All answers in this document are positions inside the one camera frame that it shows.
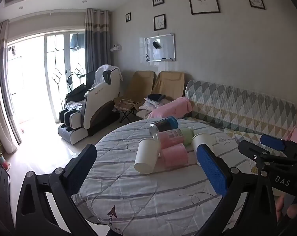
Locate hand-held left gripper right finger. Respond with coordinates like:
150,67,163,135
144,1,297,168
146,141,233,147
195,143,278,236

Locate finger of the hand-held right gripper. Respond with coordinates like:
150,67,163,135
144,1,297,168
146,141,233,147
260,135,297,153
238,140,297,164

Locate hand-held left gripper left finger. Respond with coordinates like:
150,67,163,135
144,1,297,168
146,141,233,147
15,144,97,236

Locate white paper cup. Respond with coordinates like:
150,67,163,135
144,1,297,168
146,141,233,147
134,138,162,174
191,133,219,166

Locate pink plastic cup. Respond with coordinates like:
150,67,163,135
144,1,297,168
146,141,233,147
160,143,189,170

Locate light green cup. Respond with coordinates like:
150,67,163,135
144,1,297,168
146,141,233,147
180,126,194,145

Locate pink cup with label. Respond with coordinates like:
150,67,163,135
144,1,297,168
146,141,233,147
155,129,186,150

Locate person's right hand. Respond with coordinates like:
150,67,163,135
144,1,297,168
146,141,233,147
276,194,297,225

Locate diamond patterned sofa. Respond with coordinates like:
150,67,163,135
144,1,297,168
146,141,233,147
184,80,297,158

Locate white massage chair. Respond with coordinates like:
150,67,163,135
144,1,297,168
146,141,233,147
58,65,124,145

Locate dark blue drink can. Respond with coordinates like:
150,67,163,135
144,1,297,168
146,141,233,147
149,116,178,136

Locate round table striped cloth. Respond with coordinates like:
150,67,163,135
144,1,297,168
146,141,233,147
71,118,259,236

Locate pink blanket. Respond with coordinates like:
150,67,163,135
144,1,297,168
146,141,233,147
148,97,193,120

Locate potted green plant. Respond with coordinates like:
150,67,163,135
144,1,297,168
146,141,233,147
0,138,11,171

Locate floral pillow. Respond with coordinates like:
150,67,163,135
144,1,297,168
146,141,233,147
138,100,164,113

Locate dark folded clothes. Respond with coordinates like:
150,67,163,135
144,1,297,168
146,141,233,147
147,93,167,102

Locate glass sliding door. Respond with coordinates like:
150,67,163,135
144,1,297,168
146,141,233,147
44,31,87,124

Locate white cloth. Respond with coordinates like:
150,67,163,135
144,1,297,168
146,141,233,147
93,65,124,87

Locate beige folding chair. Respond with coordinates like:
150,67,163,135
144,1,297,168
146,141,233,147
136,71,186,119
114,71,156,123

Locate grey curtain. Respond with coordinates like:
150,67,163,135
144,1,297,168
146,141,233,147
0,20,22,146
85,8,114,75

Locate whiteboard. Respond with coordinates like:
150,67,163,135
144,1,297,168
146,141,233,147
145,33,176,62

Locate floral wreath picture frame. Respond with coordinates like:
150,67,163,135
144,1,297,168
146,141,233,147
246,0,266,10

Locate branch sketch picture frame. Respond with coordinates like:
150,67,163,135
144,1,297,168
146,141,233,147
153,14,166,31

